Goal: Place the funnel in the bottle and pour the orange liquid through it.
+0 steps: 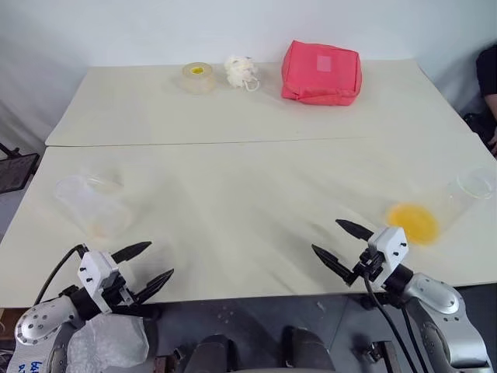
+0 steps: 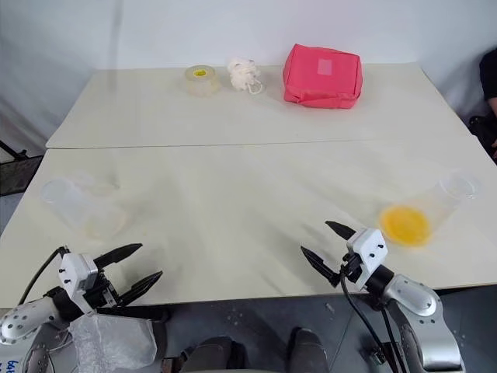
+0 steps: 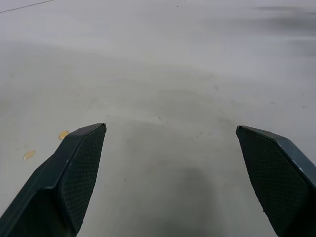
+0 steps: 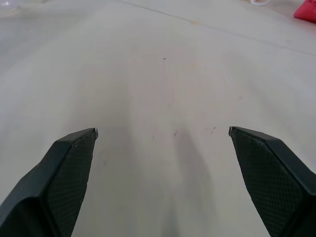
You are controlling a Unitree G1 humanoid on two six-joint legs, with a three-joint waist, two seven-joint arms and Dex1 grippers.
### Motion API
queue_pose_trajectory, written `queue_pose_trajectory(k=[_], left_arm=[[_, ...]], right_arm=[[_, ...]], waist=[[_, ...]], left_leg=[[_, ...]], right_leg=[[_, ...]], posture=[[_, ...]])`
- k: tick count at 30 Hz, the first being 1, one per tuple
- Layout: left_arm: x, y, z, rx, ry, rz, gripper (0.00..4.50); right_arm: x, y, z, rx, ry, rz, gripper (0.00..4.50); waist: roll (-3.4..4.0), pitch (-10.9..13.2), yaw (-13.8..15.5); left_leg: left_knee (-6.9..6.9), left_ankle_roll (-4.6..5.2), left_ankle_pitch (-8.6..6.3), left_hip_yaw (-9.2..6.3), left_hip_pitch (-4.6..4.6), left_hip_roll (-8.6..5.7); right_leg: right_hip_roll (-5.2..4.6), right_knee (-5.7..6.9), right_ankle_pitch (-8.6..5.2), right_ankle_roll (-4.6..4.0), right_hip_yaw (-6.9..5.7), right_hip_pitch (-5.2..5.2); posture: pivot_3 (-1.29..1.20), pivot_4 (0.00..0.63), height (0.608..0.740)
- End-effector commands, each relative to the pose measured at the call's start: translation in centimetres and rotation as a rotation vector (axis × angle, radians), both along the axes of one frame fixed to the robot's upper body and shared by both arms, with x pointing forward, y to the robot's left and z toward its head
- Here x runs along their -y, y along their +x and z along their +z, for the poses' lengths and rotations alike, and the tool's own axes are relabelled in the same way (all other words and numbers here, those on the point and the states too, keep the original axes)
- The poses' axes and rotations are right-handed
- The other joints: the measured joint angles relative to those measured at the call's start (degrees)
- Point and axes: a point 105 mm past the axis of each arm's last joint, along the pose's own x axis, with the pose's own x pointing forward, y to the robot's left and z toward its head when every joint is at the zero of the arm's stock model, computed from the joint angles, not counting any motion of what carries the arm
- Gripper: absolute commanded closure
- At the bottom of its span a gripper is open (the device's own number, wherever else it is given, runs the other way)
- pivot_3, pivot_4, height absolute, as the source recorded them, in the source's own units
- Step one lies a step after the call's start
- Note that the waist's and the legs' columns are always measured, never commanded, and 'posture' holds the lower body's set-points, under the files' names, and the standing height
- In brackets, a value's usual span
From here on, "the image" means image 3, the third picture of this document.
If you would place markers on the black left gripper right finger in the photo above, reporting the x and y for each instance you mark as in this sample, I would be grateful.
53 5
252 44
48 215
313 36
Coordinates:
279 177

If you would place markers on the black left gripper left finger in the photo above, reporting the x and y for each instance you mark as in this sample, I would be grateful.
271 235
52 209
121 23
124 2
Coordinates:
56 187

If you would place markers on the yellow liquid droplet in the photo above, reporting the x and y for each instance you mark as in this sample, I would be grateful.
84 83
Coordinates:
29 154
63 134

